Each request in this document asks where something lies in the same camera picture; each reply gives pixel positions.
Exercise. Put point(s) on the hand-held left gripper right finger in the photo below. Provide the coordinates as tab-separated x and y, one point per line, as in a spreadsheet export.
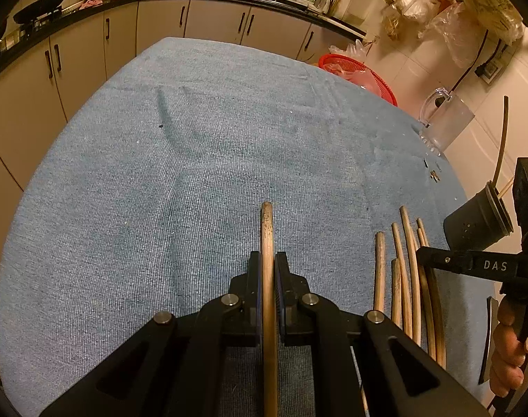
281	304

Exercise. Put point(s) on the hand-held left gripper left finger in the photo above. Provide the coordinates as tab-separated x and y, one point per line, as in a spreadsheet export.
259	304

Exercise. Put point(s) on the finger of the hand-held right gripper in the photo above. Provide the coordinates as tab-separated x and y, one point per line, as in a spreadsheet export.
442	259

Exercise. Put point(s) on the black chopstick holder cup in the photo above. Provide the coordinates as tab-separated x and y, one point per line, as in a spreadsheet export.
472	221

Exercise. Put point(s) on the pile of wooden chopsticks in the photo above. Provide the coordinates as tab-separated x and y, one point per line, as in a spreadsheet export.
380	269

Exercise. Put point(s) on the dark-tipped brown single chopstick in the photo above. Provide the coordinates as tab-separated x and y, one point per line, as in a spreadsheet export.
268	234

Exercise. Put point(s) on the person's right hand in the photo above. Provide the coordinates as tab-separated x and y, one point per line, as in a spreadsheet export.
505	347

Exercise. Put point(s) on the black flat panel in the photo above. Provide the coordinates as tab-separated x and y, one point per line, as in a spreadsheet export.
485	339

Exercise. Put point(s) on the clear plastic pitcher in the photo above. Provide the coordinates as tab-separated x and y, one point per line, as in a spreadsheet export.
450	121

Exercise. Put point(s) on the blue tablecloth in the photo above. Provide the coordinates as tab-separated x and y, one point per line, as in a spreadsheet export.
181	160

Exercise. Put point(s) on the plastic bag of dried noodles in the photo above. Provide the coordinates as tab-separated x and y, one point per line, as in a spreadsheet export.
494	4

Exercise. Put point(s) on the red plastic basket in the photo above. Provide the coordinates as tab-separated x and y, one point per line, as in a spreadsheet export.
368	78

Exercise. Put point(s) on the bundle of clear plastic bags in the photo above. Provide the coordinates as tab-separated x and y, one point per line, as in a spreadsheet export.
424	4

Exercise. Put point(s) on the crumpled plastic bag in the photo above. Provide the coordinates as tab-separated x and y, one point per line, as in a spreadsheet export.
348	48

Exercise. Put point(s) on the countertop chopstick holder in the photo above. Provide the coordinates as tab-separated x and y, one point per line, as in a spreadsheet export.
332	4

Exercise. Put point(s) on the beige kitchen base cabinets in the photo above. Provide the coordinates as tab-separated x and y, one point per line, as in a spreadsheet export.
81	52

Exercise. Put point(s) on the pink dishcloth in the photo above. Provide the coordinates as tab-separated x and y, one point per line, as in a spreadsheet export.
91	4

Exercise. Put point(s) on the black gas stove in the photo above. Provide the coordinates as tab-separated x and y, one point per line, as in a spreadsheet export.
16	34

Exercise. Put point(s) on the wall power socket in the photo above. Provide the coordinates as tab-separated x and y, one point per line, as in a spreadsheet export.
492	71

